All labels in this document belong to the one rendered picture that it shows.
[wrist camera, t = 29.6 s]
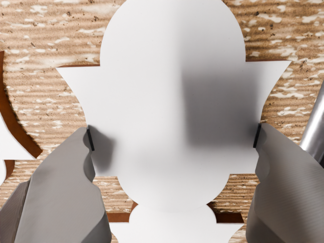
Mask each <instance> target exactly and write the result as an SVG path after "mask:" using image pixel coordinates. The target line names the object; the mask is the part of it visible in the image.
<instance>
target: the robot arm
mask: <svg viewBox="0 0 324 243"><path fill-rule="evenodd" d="M253 148H256V151H257V152H258V154H259V158H258V161H257V164H256V169H255V174H256V176H257V177H258V179H259V181H260V183H259V184H258V185H257V186H256V189H255V192H254V195H253V199H252V202H251V205H250V209H249V212H248V216H247V224H246V233H245V236H246V240H247V242H248V243H324V168H323V167H321V165H320V164H319V163H318V162H317V161H316V160H315V159H314V158H313V157H312V156H311V155H310V154H309V153H307V152H306V151H305V150H304V149H303V148H301V147H300V146H299V145H297V144H296V143H295V142H293V141H292V140H291V139H289V138H288V137H286V136H285V135H284V134H282V133H281V132H279V131H278V130H277V129H275V128H274V127H273V126H271V125H270V124H268V123H258V125H257V129H256V134H255V138H254V144H253ZM94 150H95V149H94V145H93V141H92V138H91V134H90V130H89V127H80V128H78V129H77V130H76V131H75V132H74V133H73V134H71V135H70V136H69V137H68V138H67V139H66V140H65V141H64V142H62V143H61V144H60V145H59V146H58V147H57V148H56V149H54V150H53V151H52V152H51V153H50V154H49V155H48V156H47V157H46V158H45V159H44V160H43V162H42V163H41V164H40V165H39V166H38V167H37V169H36V170H35V171H34V173H33V174H32V175H31V177H30V178H29V180H28V181H25V182H22V183H19V184H18V186H17V187H16V188H15V190H14V191H13V192H12V194H11V195H10V197H9V198H8V199H7V201H6V202H5V203H4V205H3V206H2V208H1V209H0V243H111V240H112V234H111V230H110V226H109V221H108V216H107V213H106V209H105V205H104V202H103V198H102V194H101V191H100V188H99V187H98V186H96V185H95V184H93V183H92V182H93V180H94V178H95V169H94V165H93V162H92V158H91V154H92V151H94Z"/></svg>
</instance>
